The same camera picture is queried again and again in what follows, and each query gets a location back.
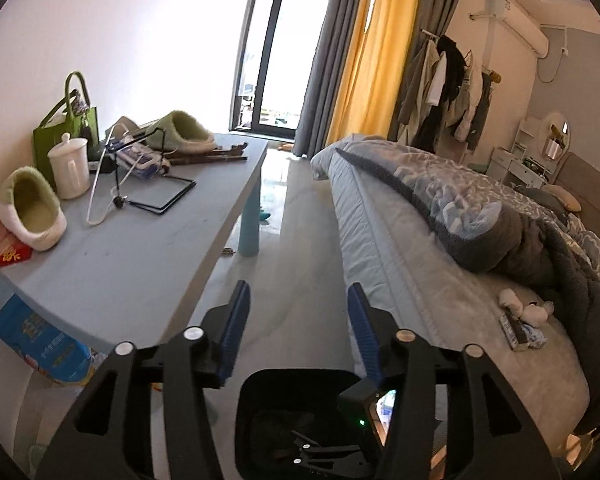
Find black and white small box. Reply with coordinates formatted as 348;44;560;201
498;311;529;352

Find blue white plastic wrapper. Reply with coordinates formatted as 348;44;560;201
522;323;547;349

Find blue printed package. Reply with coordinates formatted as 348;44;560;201
0;295;95;386

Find white rolled sock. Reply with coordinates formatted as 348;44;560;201
498;288;524;318

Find white sock with black trim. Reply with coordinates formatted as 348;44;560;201
520;301;555;327

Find bed mattress with grey sheet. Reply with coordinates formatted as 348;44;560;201
326;155;588;455

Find dark grey fleece blanket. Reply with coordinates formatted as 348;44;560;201
311;134;600;434

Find light blue side table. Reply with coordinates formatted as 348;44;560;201
0;134;268;353

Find red packet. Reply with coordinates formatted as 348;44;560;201
0;222;33;268

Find beige pillow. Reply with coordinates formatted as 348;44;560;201
541;184;582;214

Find green white slipper near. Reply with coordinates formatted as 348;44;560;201
0;166;67;252

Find green white slipper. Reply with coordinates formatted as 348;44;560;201
0;166;67;252
146;110;218;155

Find brown bed headboard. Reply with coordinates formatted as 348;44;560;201
552;153;600;238

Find white vanity with mirror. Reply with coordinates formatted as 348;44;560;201
486;110;571;188

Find dark wooden sticks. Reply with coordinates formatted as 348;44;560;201
168;142;248;166

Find white lidded mug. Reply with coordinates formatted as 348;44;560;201
47;132;90;200

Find grey curtain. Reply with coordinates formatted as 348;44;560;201
292;0;362;158

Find clothes on rack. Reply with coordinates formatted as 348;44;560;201
396;30;502;158

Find green white slipper far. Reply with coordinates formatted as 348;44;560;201
146;110;218;155

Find green tote bag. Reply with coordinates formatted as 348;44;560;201
32;70;99;188

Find yellow curtain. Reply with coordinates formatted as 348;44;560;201
326;0;419;144

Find white air conditioner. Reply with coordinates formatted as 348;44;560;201
468;0;552;60

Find glass balcony door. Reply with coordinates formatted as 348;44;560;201
230;0;328;140

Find black wire stand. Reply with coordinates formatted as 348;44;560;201
102;125;197;216

